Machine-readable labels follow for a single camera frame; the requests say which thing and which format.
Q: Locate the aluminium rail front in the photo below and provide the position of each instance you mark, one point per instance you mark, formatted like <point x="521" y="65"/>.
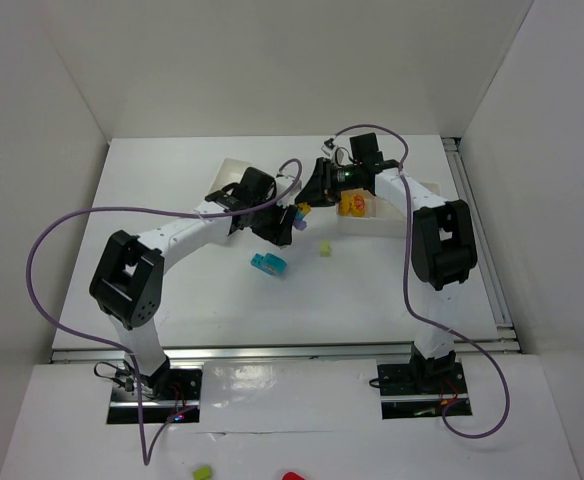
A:
<point x="246" y="353"/>

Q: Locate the aluminium rail right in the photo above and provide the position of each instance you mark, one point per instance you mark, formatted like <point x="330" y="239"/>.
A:
<point x="505" y="329"/>

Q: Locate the purple lego plate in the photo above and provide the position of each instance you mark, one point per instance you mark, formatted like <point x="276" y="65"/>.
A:
<point x="300" y="225"/>

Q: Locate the large white divided container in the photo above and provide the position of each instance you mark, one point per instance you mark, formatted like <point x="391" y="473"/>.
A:
<point x="386" y="214"/>

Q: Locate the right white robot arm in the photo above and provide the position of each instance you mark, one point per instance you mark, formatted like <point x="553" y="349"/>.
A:
<point x="440" y="245"/>

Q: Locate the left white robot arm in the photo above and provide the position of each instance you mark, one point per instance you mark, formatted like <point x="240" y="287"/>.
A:
<point x="128" y="281"/>

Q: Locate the red object foreground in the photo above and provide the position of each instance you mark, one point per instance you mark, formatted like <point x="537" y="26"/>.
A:
<point x="292" y="475"/>

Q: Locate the yellow lego in container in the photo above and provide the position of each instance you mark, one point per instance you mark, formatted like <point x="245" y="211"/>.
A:
<point x="344" y="206"/>

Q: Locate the butterfly printed yellow lego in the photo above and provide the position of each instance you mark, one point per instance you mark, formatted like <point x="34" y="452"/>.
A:
<point x="357" y="206"/>

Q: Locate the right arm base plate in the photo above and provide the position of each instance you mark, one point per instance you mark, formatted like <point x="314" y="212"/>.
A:
<point x="403" y="397"/>

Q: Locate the green lego foreground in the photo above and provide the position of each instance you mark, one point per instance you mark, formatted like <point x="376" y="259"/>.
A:
<point x="203" y="472"/>

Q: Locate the aluminium rail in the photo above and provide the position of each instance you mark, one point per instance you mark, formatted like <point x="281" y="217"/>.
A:
<point x="246" y="353"/>
<point x="505" y="329"/>

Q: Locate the small white container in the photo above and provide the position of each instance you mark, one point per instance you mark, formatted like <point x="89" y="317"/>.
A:
<point x="230" y="190"/>

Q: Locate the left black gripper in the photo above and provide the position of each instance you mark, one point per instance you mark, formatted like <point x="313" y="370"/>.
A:
<point x="276" y="228"/>

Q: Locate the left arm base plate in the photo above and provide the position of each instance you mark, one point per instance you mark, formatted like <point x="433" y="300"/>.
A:
<point x="179" y="397"/>

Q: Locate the teal lego brick stack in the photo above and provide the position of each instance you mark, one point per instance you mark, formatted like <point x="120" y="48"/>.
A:
<point x="269" y="264"/>

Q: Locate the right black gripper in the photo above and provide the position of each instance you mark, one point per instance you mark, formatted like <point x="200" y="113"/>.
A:
<point x="327" y="178"/>

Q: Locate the green lego beside purple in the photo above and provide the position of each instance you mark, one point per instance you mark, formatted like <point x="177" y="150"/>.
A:
<point x="325" y="249"/>

